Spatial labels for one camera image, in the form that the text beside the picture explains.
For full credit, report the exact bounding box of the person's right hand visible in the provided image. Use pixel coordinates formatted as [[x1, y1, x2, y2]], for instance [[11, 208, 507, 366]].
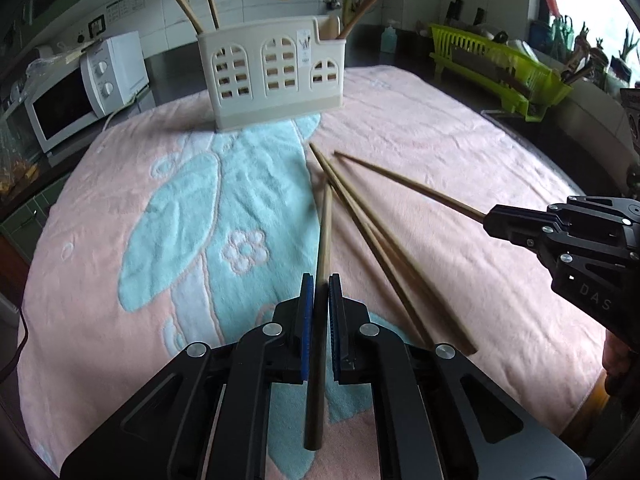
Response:
[[602, 332, 638, 385]]

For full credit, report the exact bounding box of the lime green dish rack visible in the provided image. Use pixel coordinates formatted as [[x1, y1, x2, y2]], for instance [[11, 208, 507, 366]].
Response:
[[431, 24, 573, 122]]

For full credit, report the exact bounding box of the pink and blue towel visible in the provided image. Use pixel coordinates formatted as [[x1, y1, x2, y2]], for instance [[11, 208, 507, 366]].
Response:
[[17, 67, 604, 470]]

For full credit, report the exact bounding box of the clear soap dispenser bottle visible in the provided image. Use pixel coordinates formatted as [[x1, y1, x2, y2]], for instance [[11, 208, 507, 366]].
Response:
[[380, 20, 398, 60]]

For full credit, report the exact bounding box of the cream plastic utensil holder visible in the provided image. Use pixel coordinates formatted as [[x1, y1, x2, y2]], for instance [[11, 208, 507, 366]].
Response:
[[198, 15, 346, 132]]

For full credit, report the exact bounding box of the plastic bag of food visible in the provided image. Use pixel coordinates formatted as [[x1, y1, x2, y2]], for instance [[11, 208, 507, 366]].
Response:
[[1, 113, 41, 198]]

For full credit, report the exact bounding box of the white microwave oven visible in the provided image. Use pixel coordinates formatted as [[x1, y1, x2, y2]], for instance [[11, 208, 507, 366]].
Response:
[[25, 32, 149, 153]]

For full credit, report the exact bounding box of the black power cable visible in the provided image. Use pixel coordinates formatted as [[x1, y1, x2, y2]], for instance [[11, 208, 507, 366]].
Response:
[[0, 309, 30, 386]]

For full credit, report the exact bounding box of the white wall power socket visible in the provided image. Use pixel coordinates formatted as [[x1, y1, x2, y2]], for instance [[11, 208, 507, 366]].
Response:
[[88, 14, 106, 39]]

